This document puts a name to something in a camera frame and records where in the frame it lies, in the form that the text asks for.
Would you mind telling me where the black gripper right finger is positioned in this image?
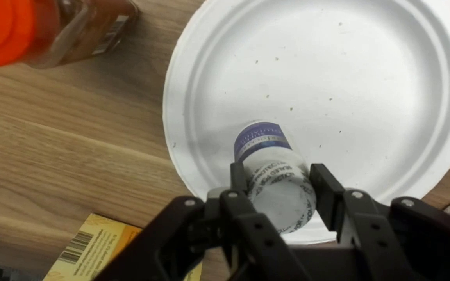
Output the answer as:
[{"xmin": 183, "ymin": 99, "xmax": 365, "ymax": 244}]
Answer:
[{"xmin": 309, "ymin": 163, "xmax": 450, "ymax": 281}]

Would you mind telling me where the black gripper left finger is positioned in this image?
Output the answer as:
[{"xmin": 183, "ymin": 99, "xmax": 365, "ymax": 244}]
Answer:
[{"xmin": 94, "ymin": 160, "xmax": 309, "ymax": 281}]

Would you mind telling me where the spice bottle orange lid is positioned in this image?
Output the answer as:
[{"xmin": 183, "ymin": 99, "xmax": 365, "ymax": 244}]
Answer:
[{"xmin": 0, "ymin": 0, "xmax": 142, "ymax": 71}]

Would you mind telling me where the yellow cardboard box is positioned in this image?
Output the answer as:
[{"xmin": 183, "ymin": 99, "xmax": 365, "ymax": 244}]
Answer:
[{"xmin": 42, "ymin": 213, "xmax": 206, "ymax": 281}]

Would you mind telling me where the white paper plate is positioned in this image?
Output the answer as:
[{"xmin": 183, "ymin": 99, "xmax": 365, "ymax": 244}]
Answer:
[{"xmin": 161, "ymin": 0, "xmax": 450, "ymax": 247}]

